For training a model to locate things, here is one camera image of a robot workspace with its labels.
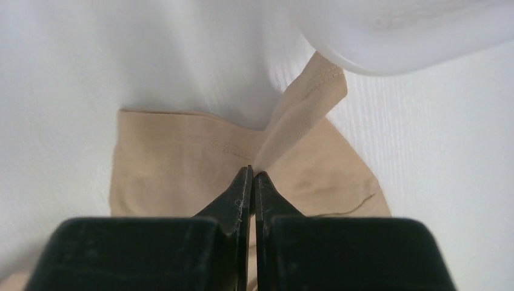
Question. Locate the white plastic basket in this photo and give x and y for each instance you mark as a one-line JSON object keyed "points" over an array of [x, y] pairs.
{"points": [[384, 38]]}

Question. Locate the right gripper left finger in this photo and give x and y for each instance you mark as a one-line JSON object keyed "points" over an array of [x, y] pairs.
{"points": [[208, 251]]}

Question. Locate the beige t shirt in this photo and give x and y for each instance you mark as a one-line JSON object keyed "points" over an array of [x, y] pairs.
{"points": [[174, 164]]}

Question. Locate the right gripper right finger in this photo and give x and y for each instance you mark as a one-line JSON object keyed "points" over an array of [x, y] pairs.
{"points": [[298, 252]]}

